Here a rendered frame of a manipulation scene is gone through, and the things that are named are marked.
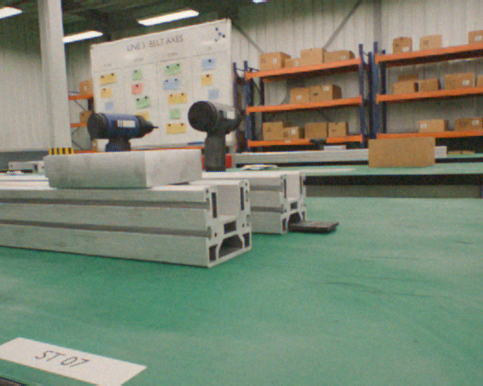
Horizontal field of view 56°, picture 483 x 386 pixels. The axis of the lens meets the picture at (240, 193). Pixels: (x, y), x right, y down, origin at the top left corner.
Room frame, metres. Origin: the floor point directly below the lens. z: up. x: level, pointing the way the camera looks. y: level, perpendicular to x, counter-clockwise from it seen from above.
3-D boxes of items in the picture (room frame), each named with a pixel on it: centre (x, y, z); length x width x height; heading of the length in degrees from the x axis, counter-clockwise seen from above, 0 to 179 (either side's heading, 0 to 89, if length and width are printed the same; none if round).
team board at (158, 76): (4.12, 0.67, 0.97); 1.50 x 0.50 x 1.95; 62
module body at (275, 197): (0.87, 0.27, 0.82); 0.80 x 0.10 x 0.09; 61
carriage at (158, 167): (0.58, 0.14, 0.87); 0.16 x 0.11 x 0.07; 61
